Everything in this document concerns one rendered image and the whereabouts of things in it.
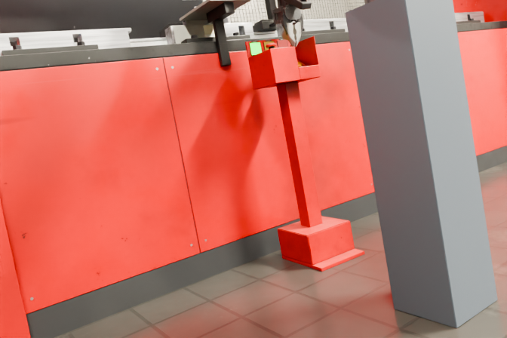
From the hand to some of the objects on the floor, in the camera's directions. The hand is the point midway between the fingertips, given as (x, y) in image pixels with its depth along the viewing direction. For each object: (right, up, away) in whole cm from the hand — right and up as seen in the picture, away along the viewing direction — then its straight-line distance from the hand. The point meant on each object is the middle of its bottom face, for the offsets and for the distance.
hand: (295, 43), depth 170 cm
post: (+19, -68, +142) cm, 159 cm away
